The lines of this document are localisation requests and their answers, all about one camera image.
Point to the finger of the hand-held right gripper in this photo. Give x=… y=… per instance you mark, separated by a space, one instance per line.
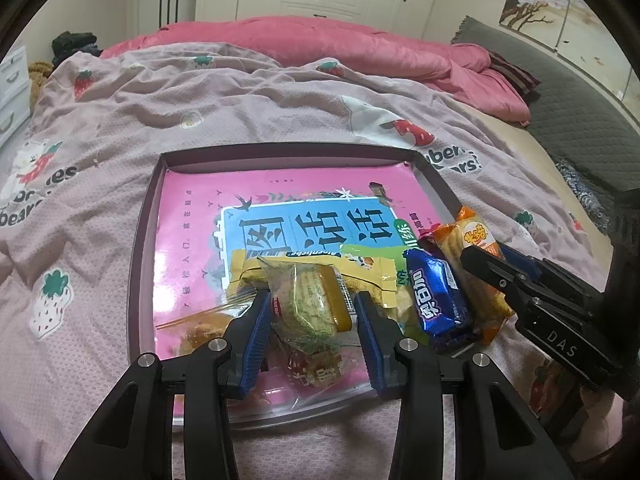
x=525 y=261
x=487 y=265

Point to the pink quilt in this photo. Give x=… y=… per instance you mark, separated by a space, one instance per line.
x=325 y=45

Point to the clear packet of yellow snack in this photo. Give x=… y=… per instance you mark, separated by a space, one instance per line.
x=200 y=332

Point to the clear packet of red candy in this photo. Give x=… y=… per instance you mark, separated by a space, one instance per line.
x=312 y=367

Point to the yellow snack bar packet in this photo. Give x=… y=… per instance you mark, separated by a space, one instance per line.
x=370 y=272

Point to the blue cookie packet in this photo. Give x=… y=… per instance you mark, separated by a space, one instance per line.
x=440 y=295

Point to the brown knitted cloth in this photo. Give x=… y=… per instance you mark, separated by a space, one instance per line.
x=37 y=77

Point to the pink book with blue label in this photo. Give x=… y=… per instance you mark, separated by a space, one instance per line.
x=190 y=240

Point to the white drawer cabinet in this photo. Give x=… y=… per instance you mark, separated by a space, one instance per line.
x=10 y=95

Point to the orange snack packet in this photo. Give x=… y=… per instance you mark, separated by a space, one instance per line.
x=475 y=260

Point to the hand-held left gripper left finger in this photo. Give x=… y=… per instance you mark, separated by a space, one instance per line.
x=255 y=340

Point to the beige bed sheet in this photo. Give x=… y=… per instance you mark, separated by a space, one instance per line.
x=520 y=150

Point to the grey padded headboard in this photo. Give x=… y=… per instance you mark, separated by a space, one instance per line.
x=565 y=105

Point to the dark shallow box tray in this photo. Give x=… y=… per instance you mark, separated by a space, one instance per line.
x=142 y=260

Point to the bright green snack packet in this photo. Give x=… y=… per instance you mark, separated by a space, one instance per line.
x=372 y=251

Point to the clear packet of green cake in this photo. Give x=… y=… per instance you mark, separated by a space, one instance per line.
x=310 y=305

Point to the dark striped pillow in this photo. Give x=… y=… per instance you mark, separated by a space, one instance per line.
x=515 y=75

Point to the pile of dark clothes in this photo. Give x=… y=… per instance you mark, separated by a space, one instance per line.
x=75 y=45

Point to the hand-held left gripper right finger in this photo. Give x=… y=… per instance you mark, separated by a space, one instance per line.
x=372 y=345

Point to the wall poster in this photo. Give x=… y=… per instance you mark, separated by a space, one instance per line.
x=540 y=0

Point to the blue patterned cloth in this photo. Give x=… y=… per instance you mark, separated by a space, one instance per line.
x=580 y=185

